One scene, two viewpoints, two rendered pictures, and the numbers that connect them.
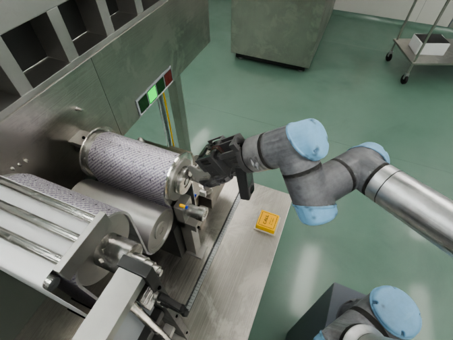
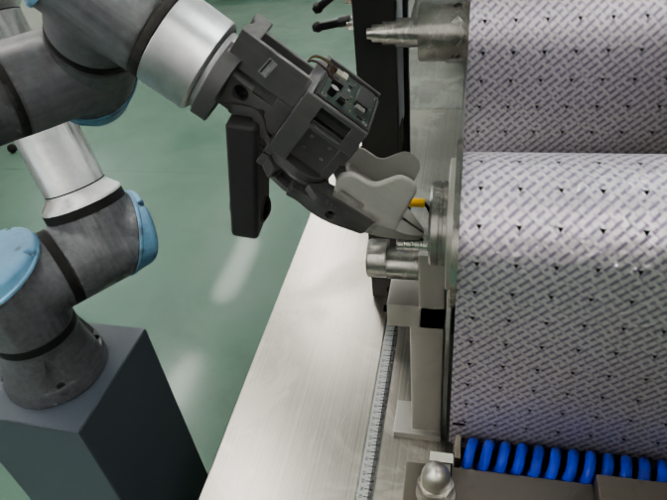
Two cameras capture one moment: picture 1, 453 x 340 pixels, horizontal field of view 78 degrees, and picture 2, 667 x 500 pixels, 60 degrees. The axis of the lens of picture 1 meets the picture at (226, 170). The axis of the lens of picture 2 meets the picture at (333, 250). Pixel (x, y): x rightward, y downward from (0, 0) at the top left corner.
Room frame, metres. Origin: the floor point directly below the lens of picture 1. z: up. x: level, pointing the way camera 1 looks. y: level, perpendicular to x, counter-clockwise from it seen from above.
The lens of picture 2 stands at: (0.83, -0.03, 1.55)
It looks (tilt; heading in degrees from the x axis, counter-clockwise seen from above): 38 degrees down; 173
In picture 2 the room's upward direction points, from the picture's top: 7 degrees counter-clockwise
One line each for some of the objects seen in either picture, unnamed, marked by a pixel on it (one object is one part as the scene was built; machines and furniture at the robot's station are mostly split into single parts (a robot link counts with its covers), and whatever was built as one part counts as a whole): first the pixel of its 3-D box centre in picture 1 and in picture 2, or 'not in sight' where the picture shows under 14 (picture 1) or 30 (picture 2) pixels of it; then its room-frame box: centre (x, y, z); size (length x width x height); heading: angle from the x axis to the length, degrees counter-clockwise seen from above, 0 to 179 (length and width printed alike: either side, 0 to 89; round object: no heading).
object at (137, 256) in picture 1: (146, 266); (393, 33); (0.18, 0.14, 1.34); 0.06 x 0.03 x 0.03; 68
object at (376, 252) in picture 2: (201, 213); (378, 258); (0.38, 0.07, 1.18); 0.04 x 0.02 x 0.04; 158
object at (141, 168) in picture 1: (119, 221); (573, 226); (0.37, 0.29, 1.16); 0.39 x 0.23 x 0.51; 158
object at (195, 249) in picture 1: (193, 230); (416, 344); (0.40, 0.10, 1.05); 0.06 x 0.05 x 0.31; 68
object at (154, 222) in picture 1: (120, 214); not in sight; (0.38, 0.29, 1.18); 0.26 x 0.12 x 0.12; 68
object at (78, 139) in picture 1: (82, 138); not in sight; (0.56, 0.40, 1.28); 0.06 x 0.05 x 0.02; 68
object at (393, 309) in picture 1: (385, 316); (16, 286); (0.16, -0.40, 1.07); 0.13 x 0.12 x 0.14; 121
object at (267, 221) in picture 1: (267, 221); not in sight; (0.50, -0.15, 0.91); 0.07 x 0.07 x 0.02; 68
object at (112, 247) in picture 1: (118, 254); (446, 31); (0.21, 0.20, 1.34); 0.06 x 0.06 x 0.06; 68
